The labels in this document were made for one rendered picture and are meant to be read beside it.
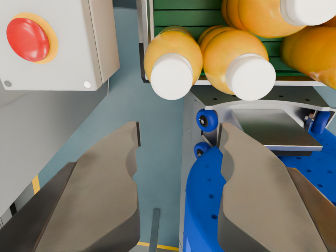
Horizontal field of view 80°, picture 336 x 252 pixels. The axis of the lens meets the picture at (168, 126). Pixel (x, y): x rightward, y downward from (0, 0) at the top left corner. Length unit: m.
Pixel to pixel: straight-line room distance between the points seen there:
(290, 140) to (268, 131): 0.03
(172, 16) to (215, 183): 0.28
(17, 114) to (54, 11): 0.47
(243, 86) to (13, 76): 0.23
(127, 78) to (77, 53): 1.17
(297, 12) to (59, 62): 0.21
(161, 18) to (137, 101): 1.07
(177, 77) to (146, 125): 1.32
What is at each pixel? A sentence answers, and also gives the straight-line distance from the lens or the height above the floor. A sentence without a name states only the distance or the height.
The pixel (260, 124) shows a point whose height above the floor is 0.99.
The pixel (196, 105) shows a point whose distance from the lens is 0.41.
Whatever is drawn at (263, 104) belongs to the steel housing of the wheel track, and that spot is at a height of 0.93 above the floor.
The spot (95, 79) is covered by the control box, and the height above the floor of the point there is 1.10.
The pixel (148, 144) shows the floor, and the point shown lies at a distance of 1.59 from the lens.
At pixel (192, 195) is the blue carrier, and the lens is 0.29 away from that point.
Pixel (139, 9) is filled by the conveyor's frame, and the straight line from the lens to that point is 0.40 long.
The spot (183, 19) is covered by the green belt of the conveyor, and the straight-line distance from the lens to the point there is 0.40.
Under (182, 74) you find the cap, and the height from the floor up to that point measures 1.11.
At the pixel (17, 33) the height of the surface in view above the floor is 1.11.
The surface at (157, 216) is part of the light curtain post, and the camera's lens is 2.05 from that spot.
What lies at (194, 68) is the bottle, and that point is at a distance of 0.22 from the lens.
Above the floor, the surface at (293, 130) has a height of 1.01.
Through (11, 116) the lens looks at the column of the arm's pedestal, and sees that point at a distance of 0.65.
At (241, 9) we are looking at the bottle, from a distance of 0.28.
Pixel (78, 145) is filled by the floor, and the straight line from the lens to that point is 1.77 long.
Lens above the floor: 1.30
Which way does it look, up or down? 61 degrees down
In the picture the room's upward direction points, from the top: 175 degrees counter-clockwise
